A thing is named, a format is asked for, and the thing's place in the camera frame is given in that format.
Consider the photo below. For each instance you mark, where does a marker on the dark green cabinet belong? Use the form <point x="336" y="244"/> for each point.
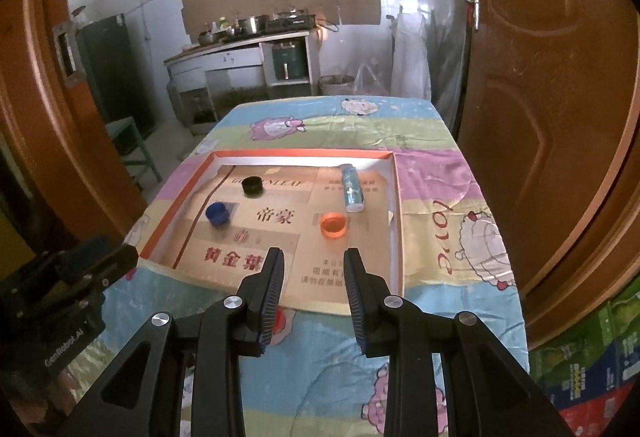
<point x="112" y="72"/>

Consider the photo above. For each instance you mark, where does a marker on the green cardboard boxes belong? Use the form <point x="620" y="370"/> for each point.
<point x="585" y="347"/>

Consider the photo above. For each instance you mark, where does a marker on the clear patterned tube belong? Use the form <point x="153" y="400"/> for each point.
<point x="352" y="189"/>

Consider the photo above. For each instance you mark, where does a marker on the clear plastic sheet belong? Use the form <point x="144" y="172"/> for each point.
<point x="447" y="62"/>

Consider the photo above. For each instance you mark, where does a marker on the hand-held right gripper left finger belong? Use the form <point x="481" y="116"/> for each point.
<point x="272" y="297"/>

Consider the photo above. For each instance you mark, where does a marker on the red cardboard box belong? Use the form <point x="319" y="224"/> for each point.
<point x="600" y="412"/>

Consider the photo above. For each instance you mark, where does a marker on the dark pan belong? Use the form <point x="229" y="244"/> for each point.
<point x="210" y="37"/>

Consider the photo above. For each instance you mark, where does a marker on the steel pot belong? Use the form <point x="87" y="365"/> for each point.
<point x="247" y="24"/>

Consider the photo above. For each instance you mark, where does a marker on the green air fryer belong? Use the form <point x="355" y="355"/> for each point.
<point x="289" y="61"/>

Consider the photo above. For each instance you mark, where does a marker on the plastic bag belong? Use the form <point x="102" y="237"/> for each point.
<point x="370" y="79"/>

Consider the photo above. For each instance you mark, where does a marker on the white plastic cover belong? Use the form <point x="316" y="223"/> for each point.
<point x="410" y="57"/>

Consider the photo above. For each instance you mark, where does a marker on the round basket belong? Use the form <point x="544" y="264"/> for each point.
<point x="335" y="84"/>

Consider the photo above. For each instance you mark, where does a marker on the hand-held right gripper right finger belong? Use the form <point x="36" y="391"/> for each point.
<point x="356" y="302"/>

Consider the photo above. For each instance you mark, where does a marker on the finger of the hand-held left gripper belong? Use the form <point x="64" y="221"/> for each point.
<point x="117" y="264"/>

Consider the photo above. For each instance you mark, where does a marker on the cartoon printed blanket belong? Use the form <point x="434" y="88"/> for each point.
<point x="440" y="157"/>

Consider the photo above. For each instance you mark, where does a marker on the green stool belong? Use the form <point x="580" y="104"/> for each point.
<point x="132" y="142"/>

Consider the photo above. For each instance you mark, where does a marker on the reddish wooden door jamb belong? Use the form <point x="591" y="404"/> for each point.
<point x="40" y="142"/>
<point x="600" y="217"/>

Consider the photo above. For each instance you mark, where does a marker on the blue bottle cap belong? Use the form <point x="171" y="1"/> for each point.
<point x="218" y="214"/>

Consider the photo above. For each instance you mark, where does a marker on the black bottle cap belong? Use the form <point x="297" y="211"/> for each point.
<point x="251" y="187"/>

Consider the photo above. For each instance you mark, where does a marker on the gas stove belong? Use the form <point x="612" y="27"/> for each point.
<point x="292" y="23"/>

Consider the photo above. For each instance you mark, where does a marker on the white kitchen counter cabinet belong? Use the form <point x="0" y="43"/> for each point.
<point x="235" y="62"/>

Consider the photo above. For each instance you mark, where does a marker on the orange bottle cap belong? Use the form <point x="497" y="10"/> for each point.
<point x="333" y="226"/>

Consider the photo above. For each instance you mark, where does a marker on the shallow cardboard tray box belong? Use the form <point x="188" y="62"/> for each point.
<point x="280" y="227"/>

